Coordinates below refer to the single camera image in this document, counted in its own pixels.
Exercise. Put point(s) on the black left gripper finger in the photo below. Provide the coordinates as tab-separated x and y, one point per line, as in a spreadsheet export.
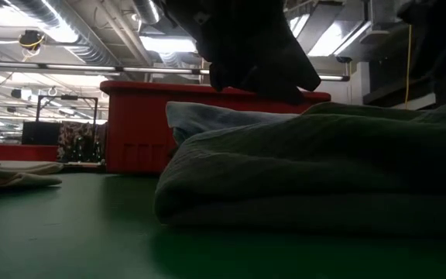
227	79
289	81

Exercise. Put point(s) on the light blue jeans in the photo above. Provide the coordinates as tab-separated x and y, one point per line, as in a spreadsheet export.
207	118

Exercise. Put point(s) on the dark green garment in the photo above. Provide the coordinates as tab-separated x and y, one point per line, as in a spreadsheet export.
323	170

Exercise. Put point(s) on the cream canvas tote bag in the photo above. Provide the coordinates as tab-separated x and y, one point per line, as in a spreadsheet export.
14	174

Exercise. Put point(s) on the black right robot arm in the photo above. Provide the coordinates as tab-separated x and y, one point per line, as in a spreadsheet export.
440	38

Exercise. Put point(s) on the red plastic laundry basket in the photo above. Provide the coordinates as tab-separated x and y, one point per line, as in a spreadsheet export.
138	128

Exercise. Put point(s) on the long ceiling light tube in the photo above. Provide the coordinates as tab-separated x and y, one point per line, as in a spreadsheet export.
333	77
79	67

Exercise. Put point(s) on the black monitor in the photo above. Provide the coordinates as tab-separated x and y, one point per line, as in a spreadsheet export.
41	133

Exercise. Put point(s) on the red storage bin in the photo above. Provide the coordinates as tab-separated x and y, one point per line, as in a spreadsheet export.
21	152

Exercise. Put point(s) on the green table mat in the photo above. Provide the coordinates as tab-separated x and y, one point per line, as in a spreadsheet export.
72	232

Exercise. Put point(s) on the black ceiling camera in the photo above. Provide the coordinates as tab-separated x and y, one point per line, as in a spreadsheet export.
343	59

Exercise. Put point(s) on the silver ceiling air duct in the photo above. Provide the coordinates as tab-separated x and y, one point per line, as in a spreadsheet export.
87	42
147	9

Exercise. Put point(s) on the black metal stand frame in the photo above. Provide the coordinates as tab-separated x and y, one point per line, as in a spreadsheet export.
68	97

